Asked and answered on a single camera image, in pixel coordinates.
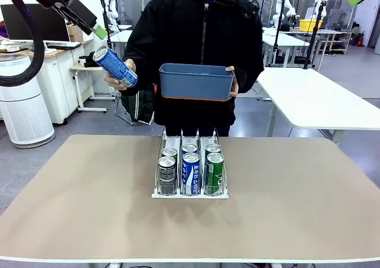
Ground blue Pocari Sweat can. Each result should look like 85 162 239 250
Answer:
181 152 201 196
92 45 139 89
181 143 199 156

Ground blue plastic bin orange handles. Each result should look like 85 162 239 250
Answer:
159 62 236 102

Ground person's right forearm black sleeve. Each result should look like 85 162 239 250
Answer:
120 49 158 96

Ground person's left forearm black sleeve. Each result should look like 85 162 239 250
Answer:
233 51 265 95

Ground person's right hand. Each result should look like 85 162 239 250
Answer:
103 59 140 92

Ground person's left hand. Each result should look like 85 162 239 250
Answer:
224 65 240 99

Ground brown cardboard box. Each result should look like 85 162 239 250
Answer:
66 24 86 42

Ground black computer monitor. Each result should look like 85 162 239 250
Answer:
0 4 71 42

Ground black keyboard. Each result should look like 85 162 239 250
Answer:
46 41 82 50

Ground white background table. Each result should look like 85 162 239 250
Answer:
110 29 134 58
262 27 311 68

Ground black bag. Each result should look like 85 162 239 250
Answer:
78 53 100 69

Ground wooden shelf bench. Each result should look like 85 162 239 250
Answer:
308 28 354 55

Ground small wooden side table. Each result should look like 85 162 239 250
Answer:
70 62 108 113

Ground yellow plastic crate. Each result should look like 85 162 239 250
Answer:
299 18 324 32

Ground black tripod pole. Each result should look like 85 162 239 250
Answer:
303 0 325 70
274 0 288 39

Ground white office desk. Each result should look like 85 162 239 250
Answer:
29 40 90 125

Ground person in black jacket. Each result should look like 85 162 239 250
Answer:
120 0 265 137

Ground dark green striped jacket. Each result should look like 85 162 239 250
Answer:
120 89 157 125

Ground large white table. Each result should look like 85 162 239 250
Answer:
255 67 380 146

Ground white cylindrical air purifier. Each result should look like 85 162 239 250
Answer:
0 53 56 149

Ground black Pepsi can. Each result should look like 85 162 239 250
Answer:
158 156 178 195
161 147 179 162

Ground green soda can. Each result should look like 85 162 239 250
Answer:
205 152 224 196
205 143 222 156

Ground left arm black cable sleeve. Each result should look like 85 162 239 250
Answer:
0 0 46 87

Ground white wire can dispenser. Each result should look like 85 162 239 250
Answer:
151 126 230 200

